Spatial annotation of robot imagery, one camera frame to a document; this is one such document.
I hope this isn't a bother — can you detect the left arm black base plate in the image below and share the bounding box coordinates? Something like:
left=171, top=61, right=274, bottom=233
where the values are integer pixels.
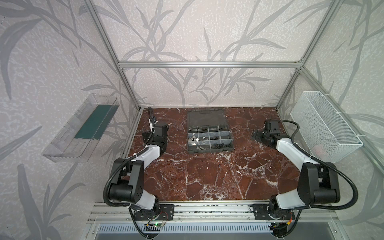
left=134, top=204, right=175, bottom=221

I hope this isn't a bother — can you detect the clear plastic wall bin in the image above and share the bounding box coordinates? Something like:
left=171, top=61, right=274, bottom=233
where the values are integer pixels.
left=42, top=94, right=120, bottom=163

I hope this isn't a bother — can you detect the grey compartment organizer box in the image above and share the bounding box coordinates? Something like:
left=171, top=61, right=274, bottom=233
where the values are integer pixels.
left=187, top=109, right=235, bottom=154

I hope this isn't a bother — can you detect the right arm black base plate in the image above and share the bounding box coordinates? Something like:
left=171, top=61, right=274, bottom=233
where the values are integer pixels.
left=249, top=204, right=296, bottom=221

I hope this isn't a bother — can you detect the aluminium frame back crossbar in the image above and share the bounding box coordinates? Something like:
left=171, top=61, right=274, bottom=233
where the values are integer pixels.
left=118, top=61, right=302, bottom=69

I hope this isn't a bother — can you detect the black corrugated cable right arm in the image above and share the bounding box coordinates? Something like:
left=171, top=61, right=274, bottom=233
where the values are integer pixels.
left=277, top=119, right=359, bottom=211

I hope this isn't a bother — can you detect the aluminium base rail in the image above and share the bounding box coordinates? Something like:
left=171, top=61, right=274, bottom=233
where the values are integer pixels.
left=86, top=200, right=341, bottom=224

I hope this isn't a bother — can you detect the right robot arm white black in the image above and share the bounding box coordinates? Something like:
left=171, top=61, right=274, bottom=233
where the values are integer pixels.
left=251, top=120, right=359, bottom=217

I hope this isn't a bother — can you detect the white wire mesh basket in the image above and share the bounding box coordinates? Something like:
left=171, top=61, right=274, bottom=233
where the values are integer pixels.
left=291, top=91, right=363, bottom=163

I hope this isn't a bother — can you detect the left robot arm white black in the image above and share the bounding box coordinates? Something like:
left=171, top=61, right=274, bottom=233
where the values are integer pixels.
left=103, top=122, right=169, bottom=215

